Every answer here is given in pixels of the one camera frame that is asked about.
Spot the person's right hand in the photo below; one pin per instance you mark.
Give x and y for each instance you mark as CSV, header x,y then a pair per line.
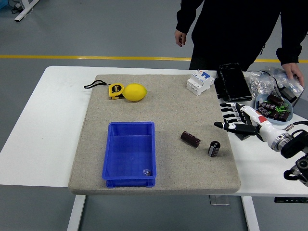
x,y
180,38

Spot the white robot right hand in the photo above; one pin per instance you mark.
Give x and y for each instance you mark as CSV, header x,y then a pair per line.
x,y
264,126

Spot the person's left hand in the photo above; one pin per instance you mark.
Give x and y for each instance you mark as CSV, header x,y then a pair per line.
x,y
292,69

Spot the person's right forearm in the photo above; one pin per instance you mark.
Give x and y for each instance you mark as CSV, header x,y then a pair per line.
x,y
185,21

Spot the person's left forearm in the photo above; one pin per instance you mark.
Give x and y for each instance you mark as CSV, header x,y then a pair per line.
x,y
288,54

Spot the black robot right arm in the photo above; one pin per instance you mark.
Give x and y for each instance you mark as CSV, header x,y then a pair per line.
x,y
293,144

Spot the blue plastic box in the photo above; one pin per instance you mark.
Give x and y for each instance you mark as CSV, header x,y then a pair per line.
x,y
130,149

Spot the clear bag of blue parts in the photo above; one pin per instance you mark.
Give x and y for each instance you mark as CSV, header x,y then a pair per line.
x,y
284,80

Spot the light blue bowl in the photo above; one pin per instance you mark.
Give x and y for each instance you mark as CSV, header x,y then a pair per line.
x,y
279,122

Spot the green plastic connector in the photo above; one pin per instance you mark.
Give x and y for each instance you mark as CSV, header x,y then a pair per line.
x,y
279,109
286,107

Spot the small black charger block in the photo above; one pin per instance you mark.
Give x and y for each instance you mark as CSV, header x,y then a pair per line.
x,y
243,137

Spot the black power adapter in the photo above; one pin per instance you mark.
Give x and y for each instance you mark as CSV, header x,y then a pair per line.
x,y
288,95

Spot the clear bag of washers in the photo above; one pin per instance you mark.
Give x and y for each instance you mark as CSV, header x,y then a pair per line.
x,y
258,84

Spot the white circuit breaker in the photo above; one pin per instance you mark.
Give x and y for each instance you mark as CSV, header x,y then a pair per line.
x,y
198,83

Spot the person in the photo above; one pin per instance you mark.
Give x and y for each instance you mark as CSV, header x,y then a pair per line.
x,y
228,29

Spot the black glossy device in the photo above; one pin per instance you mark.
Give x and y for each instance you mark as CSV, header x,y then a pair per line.
x,y
234,81

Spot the yellow lemon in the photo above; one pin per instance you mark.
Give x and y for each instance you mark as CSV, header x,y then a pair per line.
x,y
134,92

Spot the grey-brown table mat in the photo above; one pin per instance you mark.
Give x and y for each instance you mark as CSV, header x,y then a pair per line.
x,y
168,108

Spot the black table control panel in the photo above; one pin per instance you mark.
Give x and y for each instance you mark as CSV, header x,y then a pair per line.
x,y
291,200

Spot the yellow tape measure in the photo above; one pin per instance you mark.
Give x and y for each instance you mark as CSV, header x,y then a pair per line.
x,y
115,91

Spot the white table leg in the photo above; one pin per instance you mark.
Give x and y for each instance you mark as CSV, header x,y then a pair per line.
x,y
75,211
250,211

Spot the small clear plastic part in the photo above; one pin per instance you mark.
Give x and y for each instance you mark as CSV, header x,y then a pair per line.
x,y
146,172

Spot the blue background object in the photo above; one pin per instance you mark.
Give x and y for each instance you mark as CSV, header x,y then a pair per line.
x,y
3,4

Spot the metal bracket under table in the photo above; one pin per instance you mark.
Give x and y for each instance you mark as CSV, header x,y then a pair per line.
x,y
219,201

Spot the white background table frame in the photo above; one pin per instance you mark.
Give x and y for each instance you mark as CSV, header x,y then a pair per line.
x,y
24,10

